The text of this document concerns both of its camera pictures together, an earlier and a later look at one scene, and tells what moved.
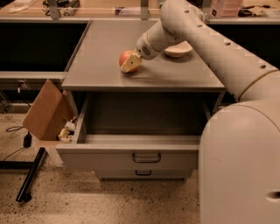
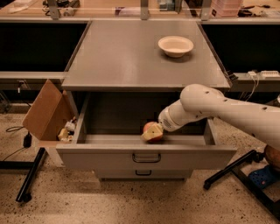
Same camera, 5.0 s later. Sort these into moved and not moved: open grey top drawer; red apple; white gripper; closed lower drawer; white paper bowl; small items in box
Moved: white gripper; red apple
Not moved: closed lower drawer; white paper bowl; open grey top drawer; small items in box
